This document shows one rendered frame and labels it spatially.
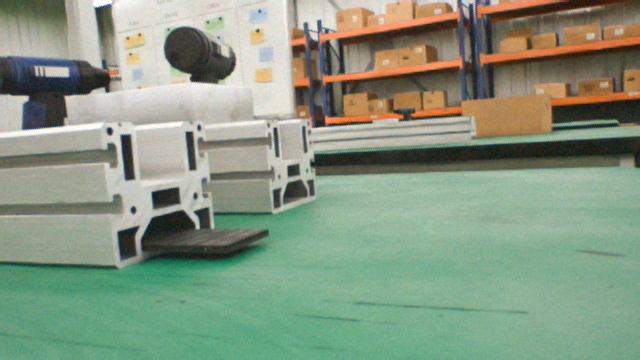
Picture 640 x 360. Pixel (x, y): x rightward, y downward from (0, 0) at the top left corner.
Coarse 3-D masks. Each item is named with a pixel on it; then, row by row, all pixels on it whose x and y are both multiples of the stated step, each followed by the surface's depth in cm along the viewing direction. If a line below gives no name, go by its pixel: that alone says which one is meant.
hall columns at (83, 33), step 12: (72, 0) 830; (84, 0) 818; (72, 12) 830; (84, 12) 818; (72, 24) 829; (84, 24) 817; (96, 24) 836; (72, 36) 829; (84, 36) 817; (96, 36) 836; (72, 48) 828; (84, 48) 816; (96, 48) 835; (84, 60) 817; (96, 60) 835
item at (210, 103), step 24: (96, 96) 55; (120, 96) 54; (144, 96) 52; (168, 96) 51; (192, 96) 50; (216, 96) 54; (240, 96) 58; (72, 120) 56; (96, 120) 55; (120, 120) 54; (144, 120) 53; (168, 120) 52; (192, 120) 50; (216, 120) 53; (240, 120) 58
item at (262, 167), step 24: (264, 120) 48; (288, 120) 55; (216, 144) 52; (240, 144) 51; (264, 144) 50; (288, 144) 55; (312, 144) 57; (216, 168) 51; (240, 168) 50; (264, 168) 49; (288, 168) 55; (216, 192) 51; (240, 192) 50; (264, 192) 49; (288, 192) 57; (312, 192) 58
